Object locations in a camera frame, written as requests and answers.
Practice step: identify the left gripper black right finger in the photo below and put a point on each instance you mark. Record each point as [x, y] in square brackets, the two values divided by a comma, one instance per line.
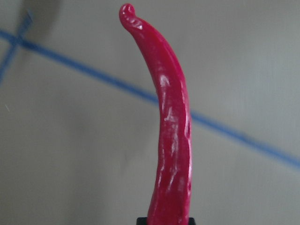
[191, 221]

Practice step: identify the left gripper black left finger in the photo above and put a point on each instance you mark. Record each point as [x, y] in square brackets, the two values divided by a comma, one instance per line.
[141, 221]

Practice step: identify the red chili pepper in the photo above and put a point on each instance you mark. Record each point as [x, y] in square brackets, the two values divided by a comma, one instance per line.
[170, 202]

